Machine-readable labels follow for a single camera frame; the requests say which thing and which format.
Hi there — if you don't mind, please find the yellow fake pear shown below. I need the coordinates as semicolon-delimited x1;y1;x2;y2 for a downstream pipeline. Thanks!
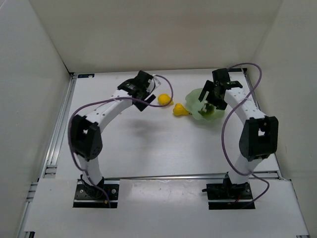
158;94;174;106
173;103;191;117

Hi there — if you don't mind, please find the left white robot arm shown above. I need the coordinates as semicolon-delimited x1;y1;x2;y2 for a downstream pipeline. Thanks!
68;70;160;187

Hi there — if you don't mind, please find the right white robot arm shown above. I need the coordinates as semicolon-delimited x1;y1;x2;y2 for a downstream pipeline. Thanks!
199;68;278;184

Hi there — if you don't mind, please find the dark green fake fruit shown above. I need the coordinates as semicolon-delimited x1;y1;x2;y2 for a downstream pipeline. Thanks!
198;103;215;117

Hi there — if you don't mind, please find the translucent green fruit bowl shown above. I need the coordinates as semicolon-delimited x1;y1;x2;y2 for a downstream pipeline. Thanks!
185;88;225;121

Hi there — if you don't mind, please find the blue label sticker left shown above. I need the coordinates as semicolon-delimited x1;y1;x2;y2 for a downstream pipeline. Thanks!
77;73;95;78

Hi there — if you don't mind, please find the white front cover board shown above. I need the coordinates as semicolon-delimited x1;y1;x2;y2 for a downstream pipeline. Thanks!
24;178;309;238

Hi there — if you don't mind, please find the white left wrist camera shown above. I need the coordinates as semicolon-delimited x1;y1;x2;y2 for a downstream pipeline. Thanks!
147;74;161;94

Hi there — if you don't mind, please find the front aluminium frame rail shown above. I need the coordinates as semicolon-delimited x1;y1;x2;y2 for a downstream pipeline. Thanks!
104;171;281;180

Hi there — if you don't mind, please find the aluminium frame rail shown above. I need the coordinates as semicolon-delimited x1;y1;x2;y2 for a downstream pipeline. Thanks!
17;72;77;238
104;171;281;180

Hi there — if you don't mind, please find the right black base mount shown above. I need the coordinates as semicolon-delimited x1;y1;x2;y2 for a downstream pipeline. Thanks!
202;181;256;210

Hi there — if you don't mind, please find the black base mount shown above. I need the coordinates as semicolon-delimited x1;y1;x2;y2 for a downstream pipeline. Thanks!
202;181;256;210
73;180;119;209

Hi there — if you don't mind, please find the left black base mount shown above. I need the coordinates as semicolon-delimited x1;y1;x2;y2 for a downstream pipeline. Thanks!
73;180;119;209

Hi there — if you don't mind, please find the left aluminium frame rail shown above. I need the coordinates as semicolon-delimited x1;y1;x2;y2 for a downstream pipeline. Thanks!
17;72;77;238

